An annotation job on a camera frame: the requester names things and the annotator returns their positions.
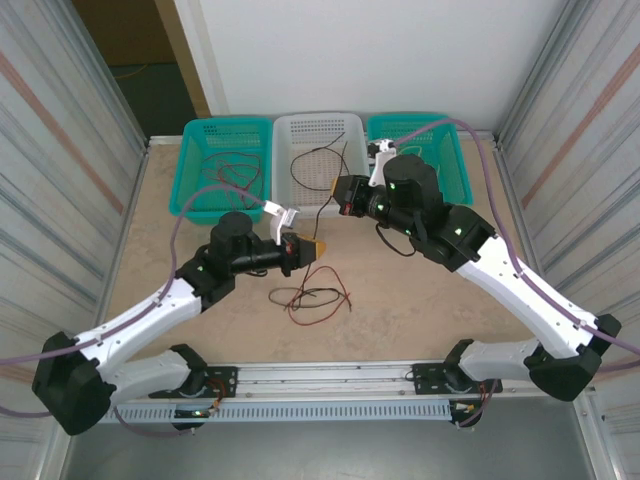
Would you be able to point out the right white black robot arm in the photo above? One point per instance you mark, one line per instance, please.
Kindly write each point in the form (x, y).
(510, 295)

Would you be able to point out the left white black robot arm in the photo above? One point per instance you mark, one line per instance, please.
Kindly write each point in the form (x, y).
(145, 315)

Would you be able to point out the white perforated plastic basket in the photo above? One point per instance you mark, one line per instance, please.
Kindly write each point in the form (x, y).
(320, 170)

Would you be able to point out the teal perforated plastic basket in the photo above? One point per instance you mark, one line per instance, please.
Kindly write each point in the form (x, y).
(450, 147)
(250, 135)

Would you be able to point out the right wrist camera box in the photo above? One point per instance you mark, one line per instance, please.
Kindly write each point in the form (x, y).
(379, 172)

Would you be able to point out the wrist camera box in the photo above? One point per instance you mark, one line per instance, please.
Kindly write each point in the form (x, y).
(379, 172)
(277, 227)

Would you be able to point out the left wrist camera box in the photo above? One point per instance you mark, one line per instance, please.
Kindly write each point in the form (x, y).
(277, 227)

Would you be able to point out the aluminium mounting rail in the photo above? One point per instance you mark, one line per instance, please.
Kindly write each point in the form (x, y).
(325, 380)

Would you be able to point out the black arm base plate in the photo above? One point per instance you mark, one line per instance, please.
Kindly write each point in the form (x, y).
(425, 380)
(225, 380)

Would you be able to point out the brown wooden door frame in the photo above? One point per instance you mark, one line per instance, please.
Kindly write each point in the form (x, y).
(185, 55)

